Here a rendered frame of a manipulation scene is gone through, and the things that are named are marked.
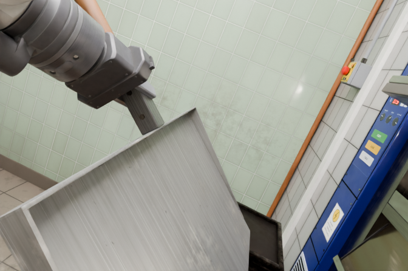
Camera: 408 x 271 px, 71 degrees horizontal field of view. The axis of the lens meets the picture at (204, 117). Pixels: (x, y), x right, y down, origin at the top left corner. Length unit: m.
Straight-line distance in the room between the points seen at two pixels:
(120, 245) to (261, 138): 1.43
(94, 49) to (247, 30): 1.36
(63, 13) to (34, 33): 0.03
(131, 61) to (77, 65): 0.08
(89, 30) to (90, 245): 0.23
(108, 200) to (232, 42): 1.42
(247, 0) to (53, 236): 1.55
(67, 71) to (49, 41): 0.04
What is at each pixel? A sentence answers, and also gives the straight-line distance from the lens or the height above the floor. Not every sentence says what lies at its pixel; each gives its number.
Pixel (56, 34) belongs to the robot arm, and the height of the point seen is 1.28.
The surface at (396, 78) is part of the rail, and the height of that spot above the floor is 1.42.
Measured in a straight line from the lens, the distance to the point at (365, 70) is 1.38.
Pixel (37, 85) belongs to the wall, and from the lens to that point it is 2.18.
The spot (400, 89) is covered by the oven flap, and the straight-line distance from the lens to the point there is 0.73.
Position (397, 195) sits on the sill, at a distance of 0.86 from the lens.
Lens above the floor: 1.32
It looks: 13 degrees down
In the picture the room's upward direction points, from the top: 23 degrees clockwise
